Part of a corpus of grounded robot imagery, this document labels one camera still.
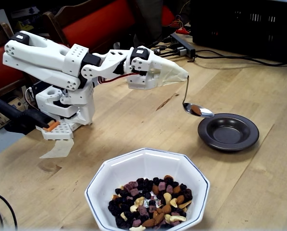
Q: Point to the beige tape strip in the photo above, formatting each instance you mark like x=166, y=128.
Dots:
x=59, y=149

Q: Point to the black clamp orange tip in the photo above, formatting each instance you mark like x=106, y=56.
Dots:
x=20, y=115

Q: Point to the white octagonal bowl blue rim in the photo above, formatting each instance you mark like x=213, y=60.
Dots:
x=143, y=166

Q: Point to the tape-wrapped hinged gripper finger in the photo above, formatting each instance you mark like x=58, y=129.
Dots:
x=167, y=67

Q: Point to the black usb hub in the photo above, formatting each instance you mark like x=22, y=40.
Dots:
x=181, y=44

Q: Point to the brown almond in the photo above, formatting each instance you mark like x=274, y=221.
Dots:
x=196, y=110

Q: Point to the yellow green package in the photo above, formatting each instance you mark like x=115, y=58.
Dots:
x=24, y=26

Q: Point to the beige small device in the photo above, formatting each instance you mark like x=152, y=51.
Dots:
x=16, y=103

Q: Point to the tape-wrapped fixed gripper finger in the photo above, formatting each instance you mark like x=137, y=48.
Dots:
x=168, y=80

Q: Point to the nut and berry mix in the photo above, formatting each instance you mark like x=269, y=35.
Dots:
x=157, y=209

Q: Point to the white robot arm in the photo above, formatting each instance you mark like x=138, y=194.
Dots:
x=37, y=60

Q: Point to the dark printed box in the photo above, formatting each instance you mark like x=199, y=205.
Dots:
x=25, y=12

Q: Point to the dark brown plate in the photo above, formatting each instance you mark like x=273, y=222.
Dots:
x=229, y=134

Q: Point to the black plastic crate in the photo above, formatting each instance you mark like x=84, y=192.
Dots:
x=241, y=24

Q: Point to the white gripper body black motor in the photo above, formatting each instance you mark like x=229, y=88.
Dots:
x=157, y=72

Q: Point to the bent metal spoon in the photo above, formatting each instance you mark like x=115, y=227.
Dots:
x=208, y=113

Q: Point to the dark grey hanging jacket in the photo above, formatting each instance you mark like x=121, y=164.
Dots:
x=153, y=19

